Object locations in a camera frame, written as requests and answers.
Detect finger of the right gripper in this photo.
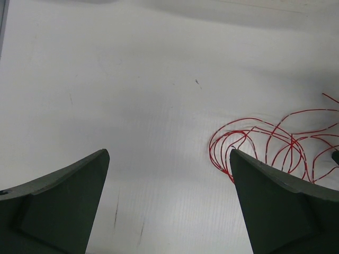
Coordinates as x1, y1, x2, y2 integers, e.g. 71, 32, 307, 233
331, 150, 339, 165

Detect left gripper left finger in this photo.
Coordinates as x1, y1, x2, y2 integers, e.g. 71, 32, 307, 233
1, 149, 110, 253

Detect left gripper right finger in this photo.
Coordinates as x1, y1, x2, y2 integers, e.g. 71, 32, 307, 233
230, 149, 338, 253

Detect thin coloured wires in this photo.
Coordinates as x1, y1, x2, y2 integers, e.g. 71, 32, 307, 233
208, 92, 339, 185

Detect left aluminium frame post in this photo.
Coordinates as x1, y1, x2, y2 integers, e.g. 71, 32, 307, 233
0, 0, 10, 55

